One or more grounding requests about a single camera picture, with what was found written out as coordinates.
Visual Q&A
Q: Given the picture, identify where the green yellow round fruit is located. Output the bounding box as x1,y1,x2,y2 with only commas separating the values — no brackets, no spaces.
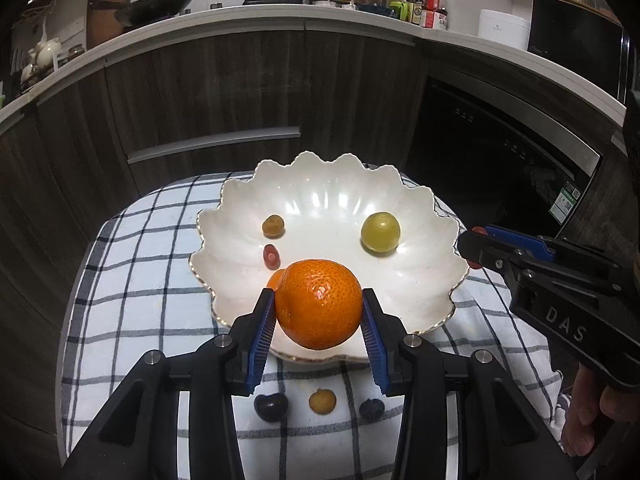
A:
360,211,401,254

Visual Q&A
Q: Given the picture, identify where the blueberry dark blue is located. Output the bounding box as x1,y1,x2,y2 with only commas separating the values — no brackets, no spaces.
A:
359,399,386,424

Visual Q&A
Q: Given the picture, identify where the dark plum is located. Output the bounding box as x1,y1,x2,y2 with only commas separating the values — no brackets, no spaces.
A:
254,392,290,422

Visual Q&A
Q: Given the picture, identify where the tan longan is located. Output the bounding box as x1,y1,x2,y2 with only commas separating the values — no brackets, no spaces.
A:
308,389,337,415
262,214,285,240

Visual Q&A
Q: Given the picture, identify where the orange mandarin with stem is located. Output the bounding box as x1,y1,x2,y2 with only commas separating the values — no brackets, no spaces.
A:
267,269,284,290

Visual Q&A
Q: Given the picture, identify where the red grape tomato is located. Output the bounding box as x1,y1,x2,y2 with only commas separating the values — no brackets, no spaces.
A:
262,244,281,270
466,226,487,270

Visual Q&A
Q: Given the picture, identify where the person right hand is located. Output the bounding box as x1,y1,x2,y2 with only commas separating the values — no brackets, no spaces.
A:
561,365,639,457

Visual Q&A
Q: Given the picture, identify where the black dishwasher front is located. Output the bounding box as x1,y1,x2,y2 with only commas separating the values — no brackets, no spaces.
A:
406,73,601,237

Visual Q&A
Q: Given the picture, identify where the checkered white black cloth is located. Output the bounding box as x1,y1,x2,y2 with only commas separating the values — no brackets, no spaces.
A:
58,174,570,479

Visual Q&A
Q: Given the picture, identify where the white scalloped ceramic bowl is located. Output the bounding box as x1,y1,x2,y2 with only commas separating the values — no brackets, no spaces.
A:
189,152,469,334

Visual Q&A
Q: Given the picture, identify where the black microwave oven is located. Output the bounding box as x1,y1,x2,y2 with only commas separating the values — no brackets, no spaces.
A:
527,0,634,101

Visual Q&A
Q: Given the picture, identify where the white rice cooker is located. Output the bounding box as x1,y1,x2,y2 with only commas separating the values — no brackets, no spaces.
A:
477,9,530,50

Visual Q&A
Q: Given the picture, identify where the red label sauce bottle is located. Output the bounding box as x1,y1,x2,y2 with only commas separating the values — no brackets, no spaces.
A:
423,0,442,29

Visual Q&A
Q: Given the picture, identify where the green container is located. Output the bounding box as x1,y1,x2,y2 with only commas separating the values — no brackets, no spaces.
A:
388,0,413,23

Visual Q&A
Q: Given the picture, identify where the white teapot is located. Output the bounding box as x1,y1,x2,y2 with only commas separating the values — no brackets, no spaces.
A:
29,37,62,70

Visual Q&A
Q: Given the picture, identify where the wooden cutting board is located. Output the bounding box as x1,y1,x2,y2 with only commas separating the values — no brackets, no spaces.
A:
86,0,130,50

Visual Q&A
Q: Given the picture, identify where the black wok pan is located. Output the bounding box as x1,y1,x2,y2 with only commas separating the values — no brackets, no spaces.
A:
89,0,192,28

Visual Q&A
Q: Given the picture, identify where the grey drawer handle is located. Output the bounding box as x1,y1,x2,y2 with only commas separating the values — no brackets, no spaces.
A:
127,127,302,165

